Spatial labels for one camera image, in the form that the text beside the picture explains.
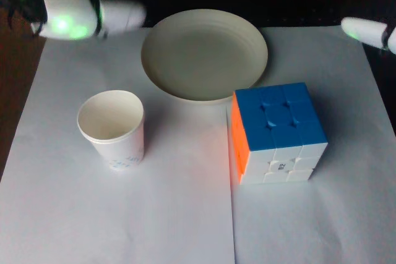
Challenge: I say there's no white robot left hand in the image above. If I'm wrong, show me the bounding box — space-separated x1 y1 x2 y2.
0 0 147 41

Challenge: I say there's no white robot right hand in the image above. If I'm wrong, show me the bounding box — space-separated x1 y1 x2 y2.
341 17 396 55

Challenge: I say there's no multicoloured Rubik's cube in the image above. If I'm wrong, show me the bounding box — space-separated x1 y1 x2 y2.
229 82 329 186

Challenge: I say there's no white paper cup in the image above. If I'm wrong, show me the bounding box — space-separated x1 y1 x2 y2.
76 90 145 171

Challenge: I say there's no round beige plate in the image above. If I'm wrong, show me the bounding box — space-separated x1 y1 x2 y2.
140 9 269 103

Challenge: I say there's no white paper sheet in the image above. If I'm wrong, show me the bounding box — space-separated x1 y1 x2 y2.
225 27 396 264
0 27 236 264

